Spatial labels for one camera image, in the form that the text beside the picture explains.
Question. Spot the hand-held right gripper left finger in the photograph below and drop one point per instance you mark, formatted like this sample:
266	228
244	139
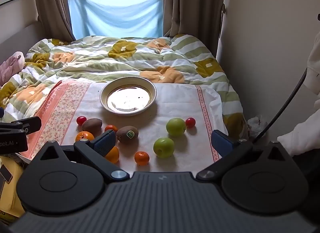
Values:
106	143

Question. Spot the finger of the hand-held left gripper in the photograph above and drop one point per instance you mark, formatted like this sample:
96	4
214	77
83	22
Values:
28	124

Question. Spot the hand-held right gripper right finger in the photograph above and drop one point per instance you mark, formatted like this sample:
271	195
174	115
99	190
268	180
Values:
221	143

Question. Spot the large orange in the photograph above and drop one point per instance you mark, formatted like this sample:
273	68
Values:
84	136
113	154

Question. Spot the brown kiwi with green sticker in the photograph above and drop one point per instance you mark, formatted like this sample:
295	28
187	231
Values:
127	134

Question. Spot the green apple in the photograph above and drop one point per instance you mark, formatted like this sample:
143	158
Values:
175	127
163	147

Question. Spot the cream ceramic bowl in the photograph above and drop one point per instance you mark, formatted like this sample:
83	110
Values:
128	97

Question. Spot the person's right forearm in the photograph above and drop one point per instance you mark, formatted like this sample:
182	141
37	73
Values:
302	132

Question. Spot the small tangerine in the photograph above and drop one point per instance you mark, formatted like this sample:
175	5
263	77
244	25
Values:
110	127
141	157

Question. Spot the red cherry tomato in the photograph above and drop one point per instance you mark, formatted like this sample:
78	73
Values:
190	122
81	120

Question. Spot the white plastic bag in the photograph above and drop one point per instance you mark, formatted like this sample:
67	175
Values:
256	125

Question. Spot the yellow bag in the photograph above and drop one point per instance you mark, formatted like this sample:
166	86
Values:
10	198

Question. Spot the orange floral bordered cloth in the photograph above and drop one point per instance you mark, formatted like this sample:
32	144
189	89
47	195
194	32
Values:
175	102

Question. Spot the pink plush pillow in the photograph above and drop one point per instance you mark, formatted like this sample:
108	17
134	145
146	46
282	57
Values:
11	62

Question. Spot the green striped floral quilt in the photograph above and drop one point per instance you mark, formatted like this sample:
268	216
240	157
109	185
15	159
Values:
100	57

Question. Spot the grey bed headboard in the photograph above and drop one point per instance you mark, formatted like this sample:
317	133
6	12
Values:
17	37

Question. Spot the brown curtain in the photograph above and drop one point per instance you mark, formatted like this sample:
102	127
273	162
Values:
192	5
53	2

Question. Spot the light blue window cloth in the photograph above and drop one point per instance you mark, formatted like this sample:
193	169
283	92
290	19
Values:
115	10

